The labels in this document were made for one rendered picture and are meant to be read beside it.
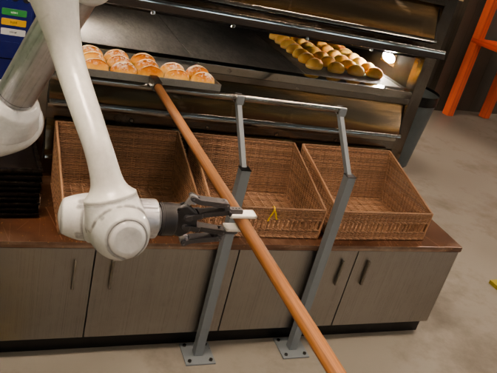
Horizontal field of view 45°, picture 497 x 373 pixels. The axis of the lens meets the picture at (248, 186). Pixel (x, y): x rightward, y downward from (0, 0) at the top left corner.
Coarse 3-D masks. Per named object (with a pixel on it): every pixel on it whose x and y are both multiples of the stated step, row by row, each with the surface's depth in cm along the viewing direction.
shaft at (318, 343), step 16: (160, 96) 206; (176, 112) 192; (192, 144) 173; (208, 160) 165; (208, 176) 159; (224, 192) 150; (240, 224) 138; (256, 240) 132; (256, 256) 130; (272, 272) 123; (288, 288) 118; (288, 304) 115; (304, 320) 111; (304, 336) 110; (320, 336) 107; (320, 352) 104; (336, 368) 101
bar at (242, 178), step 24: (216, 96) 234; (240, 96) 237; (240, 120) 236; (240, 144) 233; (240, 168) 229; (240, 192) 232; (336, 216) 255; (216, 264) 248; (216, 288) 252; (312, 288) 271; (192, 360) 265
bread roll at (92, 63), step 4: (88, 60) 214; (92, 60) 214; (96, 60) 215; (100, 60) 215; (88, 64) 214; (92, 64) 214; (96, 64) 214; (100, 64) 215; (104, 64) 216; (92, 68) 214; (96, 68) 214; (100, 68) 215; (104, 68) 216; (108, 68) 218
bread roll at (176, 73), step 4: (176, 68) 229; (168, 72) 227; (172, 72) 227; (176, 72) 227; (180, 72) 228; (184, 72) 229; (164, 76) 228; (168, 76) 227; (172, 76) 227; (176, 76) 227; (180, 76) 227; (184, 76) 228; (188, 76) 230; (188, 80) 230
